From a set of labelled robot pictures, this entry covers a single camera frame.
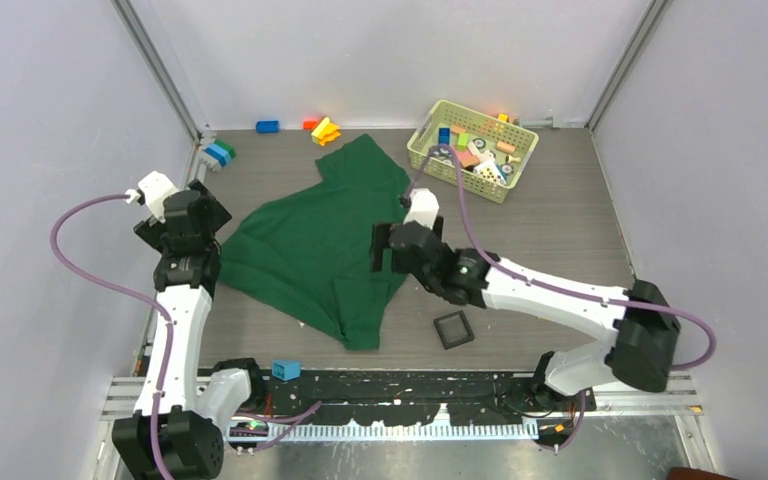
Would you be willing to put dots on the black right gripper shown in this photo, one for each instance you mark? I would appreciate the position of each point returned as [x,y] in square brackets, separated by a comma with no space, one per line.
[379,238]

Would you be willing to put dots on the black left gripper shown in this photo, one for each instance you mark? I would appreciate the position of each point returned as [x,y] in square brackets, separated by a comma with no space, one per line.
[156,233]

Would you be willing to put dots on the green garment cloth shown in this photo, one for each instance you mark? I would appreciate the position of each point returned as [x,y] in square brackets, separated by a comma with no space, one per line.
[307,254]

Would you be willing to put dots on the pale green plastic basket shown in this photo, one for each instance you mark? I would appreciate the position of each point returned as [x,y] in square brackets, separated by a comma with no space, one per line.
[508,145]

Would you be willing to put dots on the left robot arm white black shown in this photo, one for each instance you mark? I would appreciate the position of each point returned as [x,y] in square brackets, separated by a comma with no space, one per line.
[176,427]

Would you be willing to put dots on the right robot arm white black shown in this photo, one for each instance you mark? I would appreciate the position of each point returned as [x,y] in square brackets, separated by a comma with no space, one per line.
[634,331]

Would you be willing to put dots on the blue green block stack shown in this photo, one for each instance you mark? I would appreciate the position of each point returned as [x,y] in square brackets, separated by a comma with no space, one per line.
[218,155]

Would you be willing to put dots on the white perforated block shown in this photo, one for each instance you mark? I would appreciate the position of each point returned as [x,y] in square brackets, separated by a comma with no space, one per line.
[490,171]

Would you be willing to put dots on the blue block in basket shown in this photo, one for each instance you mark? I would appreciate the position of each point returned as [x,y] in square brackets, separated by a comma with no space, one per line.
[444,136]

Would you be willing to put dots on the green block in basket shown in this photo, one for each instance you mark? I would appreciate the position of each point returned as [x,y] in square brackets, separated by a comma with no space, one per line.
[462,141]

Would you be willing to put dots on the blue brick block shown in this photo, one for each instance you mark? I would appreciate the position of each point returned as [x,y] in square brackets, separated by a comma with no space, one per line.
[267,126]

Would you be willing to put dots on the yellow orange block stack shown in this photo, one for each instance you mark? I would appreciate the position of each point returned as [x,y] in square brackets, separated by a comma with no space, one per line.
[325,132]

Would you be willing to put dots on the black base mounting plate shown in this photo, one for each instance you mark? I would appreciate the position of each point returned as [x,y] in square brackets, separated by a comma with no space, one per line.
[409,397]

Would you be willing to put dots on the light blue cube block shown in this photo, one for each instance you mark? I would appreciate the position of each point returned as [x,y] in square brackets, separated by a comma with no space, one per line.
[286,370]

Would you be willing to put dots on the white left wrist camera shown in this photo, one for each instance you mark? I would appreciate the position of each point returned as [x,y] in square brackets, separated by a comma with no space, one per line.
[151,192]

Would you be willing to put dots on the black square frame box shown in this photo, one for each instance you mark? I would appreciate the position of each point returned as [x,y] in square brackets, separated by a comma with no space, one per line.
[453,330]

